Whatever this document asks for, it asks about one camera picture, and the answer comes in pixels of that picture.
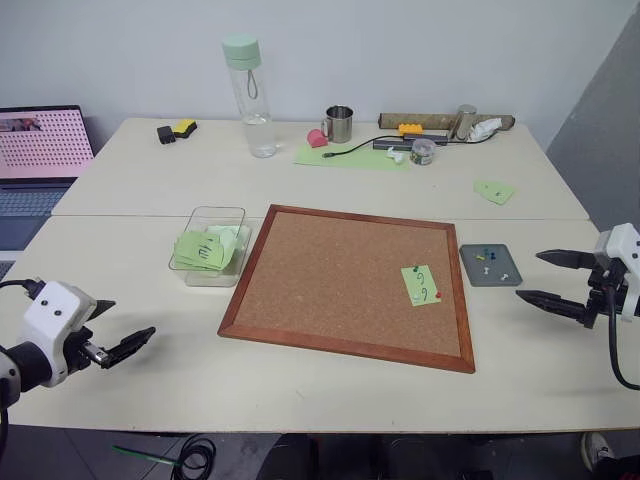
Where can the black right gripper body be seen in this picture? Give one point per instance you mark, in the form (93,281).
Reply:
(602,295)

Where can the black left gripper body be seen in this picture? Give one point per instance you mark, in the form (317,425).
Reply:
(80,352)

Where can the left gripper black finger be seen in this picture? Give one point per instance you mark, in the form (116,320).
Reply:
(102,306)
(129,345)

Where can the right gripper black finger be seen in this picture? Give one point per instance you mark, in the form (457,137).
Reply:
(555,304)
(570,260)

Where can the green note with black scribble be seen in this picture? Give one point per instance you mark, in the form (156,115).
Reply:
(202,250)

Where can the green note with black writing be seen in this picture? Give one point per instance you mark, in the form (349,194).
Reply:
(425,282)

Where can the small jar of pins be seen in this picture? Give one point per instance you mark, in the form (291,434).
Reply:
(422,152)

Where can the wood-framed cork board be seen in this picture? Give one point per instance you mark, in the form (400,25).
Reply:
(330,280)

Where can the grey pin tray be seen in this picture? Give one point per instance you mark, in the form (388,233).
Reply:
(492,267)

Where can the clear plastic container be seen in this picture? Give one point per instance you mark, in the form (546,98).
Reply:
(200,277)

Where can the thin green stick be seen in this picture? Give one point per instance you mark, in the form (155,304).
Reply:
(145,455)

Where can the white shoe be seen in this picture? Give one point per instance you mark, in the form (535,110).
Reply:
(597,450)

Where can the large crumpled white paper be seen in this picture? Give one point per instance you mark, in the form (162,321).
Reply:
(484,129)

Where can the open laptop with pink screen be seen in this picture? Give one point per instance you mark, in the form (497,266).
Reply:
(40,145)

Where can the grey metal cylinder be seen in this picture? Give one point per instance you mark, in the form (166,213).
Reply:
(462,120)

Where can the small black box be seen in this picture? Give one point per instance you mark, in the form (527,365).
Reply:
(165,135)

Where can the black bar-shaped hub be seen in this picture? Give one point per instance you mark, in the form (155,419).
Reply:
(432,136)

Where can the yellow and black sponge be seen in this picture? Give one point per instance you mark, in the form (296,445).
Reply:
(184,127)

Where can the wooden plank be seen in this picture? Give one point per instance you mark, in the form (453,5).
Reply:
(425,120)

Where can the small crumpled white paper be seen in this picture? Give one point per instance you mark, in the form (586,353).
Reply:
(396,156)

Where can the yellow toy brick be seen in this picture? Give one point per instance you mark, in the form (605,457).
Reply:
(411,128)

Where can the grey usb hub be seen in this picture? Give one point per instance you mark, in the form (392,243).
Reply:
(392,144)

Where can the light green paper sheet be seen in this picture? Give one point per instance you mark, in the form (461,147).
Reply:
(350,161)

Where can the clear bottle with green lid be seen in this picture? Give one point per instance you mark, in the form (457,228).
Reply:
(255,100)

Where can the stainless steel mug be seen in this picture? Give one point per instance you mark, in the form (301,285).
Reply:
(341,125)

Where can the pink rounded object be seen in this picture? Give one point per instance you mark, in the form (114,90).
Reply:
(316,139)

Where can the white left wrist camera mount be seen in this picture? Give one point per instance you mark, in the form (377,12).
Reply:
(50,312)

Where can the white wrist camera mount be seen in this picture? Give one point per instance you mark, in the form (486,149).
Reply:
(50,312)
(622,241)

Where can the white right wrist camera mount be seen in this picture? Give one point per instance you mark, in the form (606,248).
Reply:
(622,241)

